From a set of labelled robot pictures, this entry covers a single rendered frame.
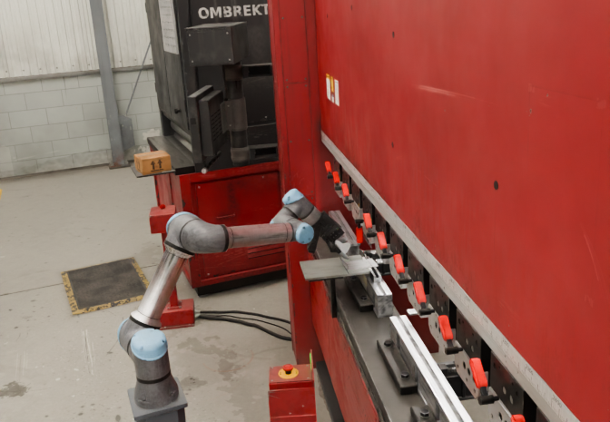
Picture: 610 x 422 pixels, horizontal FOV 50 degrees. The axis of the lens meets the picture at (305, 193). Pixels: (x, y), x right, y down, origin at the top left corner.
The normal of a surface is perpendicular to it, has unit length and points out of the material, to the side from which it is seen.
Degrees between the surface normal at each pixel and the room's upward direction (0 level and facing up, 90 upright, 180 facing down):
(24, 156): 90
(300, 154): 90
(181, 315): 90
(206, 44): 90
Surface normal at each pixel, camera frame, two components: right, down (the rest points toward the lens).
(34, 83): 0.37, 0.25
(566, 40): -0.99, 0.10
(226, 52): -0.07, 0.29
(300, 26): 0.14, 0.28
